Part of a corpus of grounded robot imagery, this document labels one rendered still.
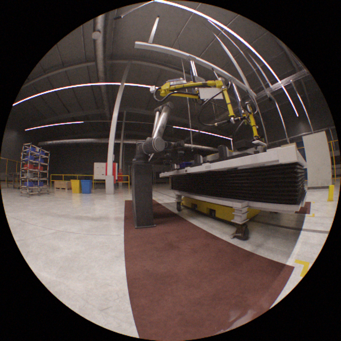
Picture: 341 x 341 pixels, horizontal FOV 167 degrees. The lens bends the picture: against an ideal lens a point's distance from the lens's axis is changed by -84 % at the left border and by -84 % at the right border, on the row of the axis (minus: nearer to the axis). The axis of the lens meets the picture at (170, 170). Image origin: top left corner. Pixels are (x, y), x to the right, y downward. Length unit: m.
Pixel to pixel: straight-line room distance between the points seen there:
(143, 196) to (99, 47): 7.99
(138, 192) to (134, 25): 9.99
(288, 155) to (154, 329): 1.13
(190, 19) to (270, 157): 9.55
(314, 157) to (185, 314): 5.72
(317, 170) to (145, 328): 5.84
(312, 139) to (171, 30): 9.94
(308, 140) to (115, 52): 12.78
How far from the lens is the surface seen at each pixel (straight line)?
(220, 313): 0.76
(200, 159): 1.59
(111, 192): 5.83
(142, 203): 1.63
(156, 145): 1.46
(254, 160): 0.92
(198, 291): 0.83
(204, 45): 10.54
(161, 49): 2.89
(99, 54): 8.48
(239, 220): 1.29
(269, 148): 0.88
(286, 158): 0.83
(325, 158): 5.80
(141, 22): 10.02
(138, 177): 1.60
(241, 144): 1.44
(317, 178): 5.74
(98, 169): 9.06
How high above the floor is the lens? 0.68
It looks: 5 degrees up
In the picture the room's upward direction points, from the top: 1 degrees counter-clockwise
